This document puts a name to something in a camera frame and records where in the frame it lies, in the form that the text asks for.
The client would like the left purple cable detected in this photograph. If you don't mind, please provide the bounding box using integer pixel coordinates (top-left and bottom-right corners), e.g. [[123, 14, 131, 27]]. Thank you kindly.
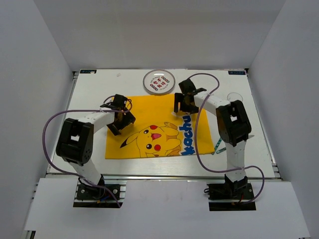
[[42, 96, 133, 208]]

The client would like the blue table label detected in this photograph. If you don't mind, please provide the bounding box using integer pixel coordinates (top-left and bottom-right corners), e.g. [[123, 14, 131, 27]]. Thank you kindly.
[[79, 69, 97, 74], [228, 71, 246, 75]]

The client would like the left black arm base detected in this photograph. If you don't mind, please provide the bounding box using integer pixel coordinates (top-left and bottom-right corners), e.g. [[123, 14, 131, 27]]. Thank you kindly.
[[73, 180, 126, 209]]

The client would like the clear drinking glass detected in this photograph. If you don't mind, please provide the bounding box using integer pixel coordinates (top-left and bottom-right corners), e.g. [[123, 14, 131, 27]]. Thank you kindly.
[[227, 92, 243, 102]]

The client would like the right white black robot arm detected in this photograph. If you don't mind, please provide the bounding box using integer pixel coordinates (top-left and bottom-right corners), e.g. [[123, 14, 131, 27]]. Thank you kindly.
[[174, 79, 252, 199]]

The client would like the round patterned plate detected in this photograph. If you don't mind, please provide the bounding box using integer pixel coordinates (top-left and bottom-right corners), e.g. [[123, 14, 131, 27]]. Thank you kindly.
[[143, 70, 176, 95]]

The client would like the fork with teal handle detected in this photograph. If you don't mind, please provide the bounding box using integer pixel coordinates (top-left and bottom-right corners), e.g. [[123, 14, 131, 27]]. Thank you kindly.
[[211, 138, 222, 155]]

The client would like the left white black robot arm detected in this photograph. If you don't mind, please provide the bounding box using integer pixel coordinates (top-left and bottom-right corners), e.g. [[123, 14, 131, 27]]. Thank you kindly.
[[56, 94, 136, 199]]

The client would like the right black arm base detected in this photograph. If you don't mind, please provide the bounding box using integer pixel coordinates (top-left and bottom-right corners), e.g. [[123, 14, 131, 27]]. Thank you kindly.
[[203, 183, 256, 212]]

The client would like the right blue table label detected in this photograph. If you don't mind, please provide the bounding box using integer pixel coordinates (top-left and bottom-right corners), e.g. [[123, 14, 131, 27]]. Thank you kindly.
[[228, 71, 246, 75]]

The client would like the left blue table label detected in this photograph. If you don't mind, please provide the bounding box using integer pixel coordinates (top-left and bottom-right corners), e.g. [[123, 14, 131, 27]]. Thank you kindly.
[[79, 69, 97, 74]]

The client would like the yellow Pikachu cloth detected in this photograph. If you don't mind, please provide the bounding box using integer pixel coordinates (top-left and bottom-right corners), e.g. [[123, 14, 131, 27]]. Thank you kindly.
[[105, 94, 214, 159]]

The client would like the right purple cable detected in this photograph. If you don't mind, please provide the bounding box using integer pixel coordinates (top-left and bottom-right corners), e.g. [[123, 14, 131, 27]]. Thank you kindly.
[[189, 73, 265, 205]]

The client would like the knife with teal handle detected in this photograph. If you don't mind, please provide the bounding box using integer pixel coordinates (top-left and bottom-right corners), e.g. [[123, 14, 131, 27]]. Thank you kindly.
[[216, 134, 254, 154]]

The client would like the purple cable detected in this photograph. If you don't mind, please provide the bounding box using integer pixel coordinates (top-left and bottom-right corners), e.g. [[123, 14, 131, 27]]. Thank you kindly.
[[189, 73, 265, 205], [42, 96, 133, 208]]

